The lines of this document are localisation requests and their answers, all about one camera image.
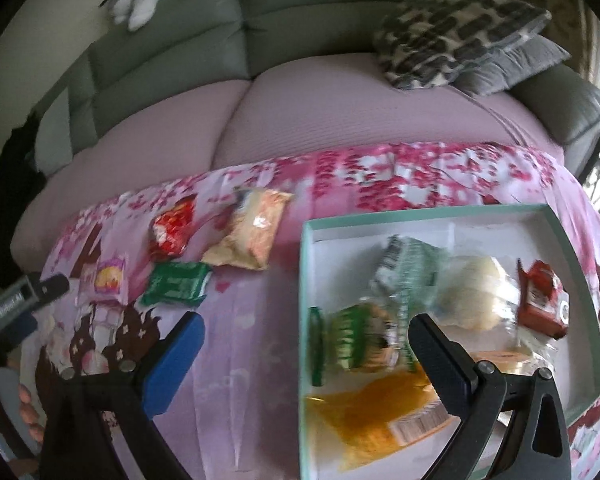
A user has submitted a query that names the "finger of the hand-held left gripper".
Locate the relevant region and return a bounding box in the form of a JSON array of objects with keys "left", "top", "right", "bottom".
[
  {"left": 32, "top": 275, "right": 71, "bottom": 303},
  {"left": 2, "top": 312, "right": 40, "bottom": 348}
]

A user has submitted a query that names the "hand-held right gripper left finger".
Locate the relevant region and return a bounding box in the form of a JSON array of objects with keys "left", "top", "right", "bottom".
[{"left": 40, "top": 311, "right": 206, "bottom": 480}]

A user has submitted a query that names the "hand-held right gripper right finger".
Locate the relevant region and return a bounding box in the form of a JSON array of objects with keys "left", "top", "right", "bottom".
[{"left": 409, "top": 313, "right": 573, "bottom": 480}]

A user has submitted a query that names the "white bun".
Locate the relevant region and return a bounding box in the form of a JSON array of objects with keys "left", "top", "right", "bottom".
[{"left": 432, "top": 254, "right": 521, "bottom": 333}]

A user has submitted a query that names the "green pastry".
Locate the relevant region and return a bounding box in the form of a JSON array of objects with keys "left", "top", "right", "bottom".
[{"left": 307, "top": 302, "right": 416, "bottom": 386}]

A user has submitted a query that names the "yellow snack packet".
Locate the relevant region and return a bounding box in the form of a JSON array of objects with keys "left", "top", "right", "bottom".
[{"left": 306, "top": 365, "right": 456, "bottom": 471}]

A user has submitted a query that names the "small red candy packet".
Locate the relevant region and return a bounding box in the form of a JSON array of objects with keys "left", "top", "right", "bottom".
[{"left": 517, "top": 259, "right": 565, "bottom": 311}]

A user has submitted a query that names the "teal cardboard box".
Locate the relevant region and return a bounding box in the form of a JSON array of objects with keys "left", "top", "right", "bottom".
[{"left": 299, "top": 203, "right": 600, "bottom": 480}]

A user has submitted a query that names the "person's left hand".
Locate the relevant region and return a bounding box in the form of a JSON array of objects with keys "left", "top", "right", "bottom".
[{"left": 17, "top": 384, "right": 47, "bottom": 442}]

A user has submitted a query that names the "pink snack packet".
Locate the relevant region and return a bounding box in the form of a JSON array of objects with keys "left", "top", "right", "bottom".
[{"left": 77, "top": 255, "right": 127, "bottom": 306}]

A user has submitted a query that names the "pink printed blanket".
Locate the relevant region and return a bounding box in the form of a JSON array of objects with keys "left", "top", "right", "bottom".
[{"left": 10, "top": 141, "right": 600, "bottom": 480}]

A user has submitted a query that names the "silver green snack packet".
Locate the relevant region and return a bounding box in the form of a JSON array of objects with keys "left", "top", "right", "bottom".
[{"left": 370, "top": 236, "right": 451, "bottom": 311}]

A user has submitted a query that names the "brown chocolate packet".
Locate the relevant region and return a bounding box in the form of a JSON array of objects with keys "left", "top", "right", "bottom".
[{"left": 519, "top": 305, "right": 570, "bottom": 341}]

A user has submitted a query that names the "red snack packet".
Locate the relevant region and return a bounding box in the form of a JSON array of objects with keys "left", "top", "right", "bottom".
[{"left": 147, "top": 195, "right": 198, "bottom": 262}]

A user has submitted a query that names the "beige snack packet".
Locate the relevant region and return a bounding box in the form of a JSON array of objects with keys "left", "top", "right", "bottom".
[{"left": 201, "top": 187, "right": 293, "bottom": 271}]

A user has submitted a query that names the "pink sofa cover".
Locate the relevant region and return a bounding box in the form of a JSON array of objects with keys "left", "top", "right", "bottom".
[{"left": 10, "top": 50, "right": 566, "bottom": 261}]

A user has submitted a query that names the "grey cushion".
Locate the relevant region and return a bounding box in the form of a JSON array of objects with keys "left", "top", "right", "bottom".
[{"left": 452, "top": 35, "right": 571, "bottom": 97}]

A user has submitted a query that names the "black white patterned cushion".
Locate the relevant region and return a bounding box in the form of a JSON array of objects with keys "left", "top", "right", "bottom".
[{"left": 372, "top": 0, "right": 552, "bottom": 90}]

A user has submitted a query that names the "patterned curtain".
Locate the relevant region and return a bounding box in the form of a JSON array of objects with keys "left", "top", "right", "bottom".
[{"left": 540, "top": 0, "right": 600, "bottom": 76}]

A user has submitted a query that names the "grey green sofa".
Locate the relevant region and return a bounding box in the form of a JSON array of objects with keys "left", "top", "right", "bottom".
[{"left": 0, "top": 0, "right": 600, "bottom": 196}]

